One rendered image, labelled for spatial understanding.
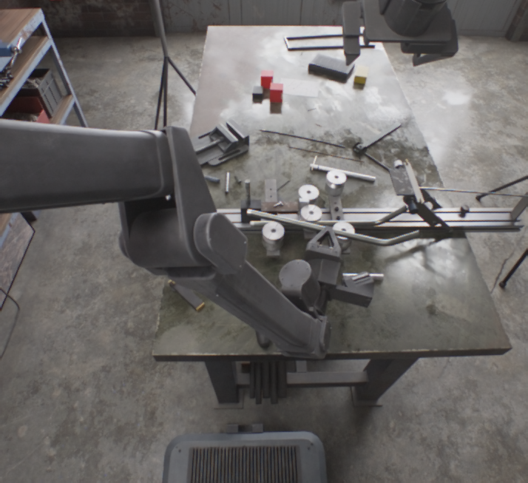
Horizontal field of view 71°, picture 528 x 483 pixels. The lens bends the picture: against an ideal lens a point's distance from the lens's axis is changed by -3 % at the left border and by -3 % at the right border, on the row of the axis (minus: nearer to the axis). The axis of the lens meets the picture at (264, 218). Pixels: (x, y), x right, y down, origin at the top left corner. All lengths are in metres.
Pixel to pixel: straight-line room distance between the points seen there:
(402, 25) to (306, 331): 0.44
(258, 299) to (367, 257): 0.54
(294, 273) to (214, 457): 0.89
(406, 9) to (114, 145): 0.33
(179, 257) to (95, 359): 1.57
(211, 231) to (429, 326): 0.68
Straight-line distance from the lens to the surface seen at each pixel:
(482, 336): 0.97
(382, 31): 0.50
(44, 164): 0.26
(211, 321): 0.86
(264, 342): 0.81
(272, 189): 1.02
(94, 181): 0.29
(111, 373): 1.85
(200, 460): 1.42
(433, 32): 0.53
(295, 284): 0.63
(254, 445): 1.42
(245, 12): 3.92
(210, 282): 0.39
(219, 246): 0.34
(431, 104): 3.25
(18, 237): 2.29
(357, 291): 0.73
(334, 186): 1.00
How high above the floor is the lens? 1.67
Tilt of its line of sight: 51 degrees down
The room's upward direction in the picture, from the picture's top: 1 degrees clockwise
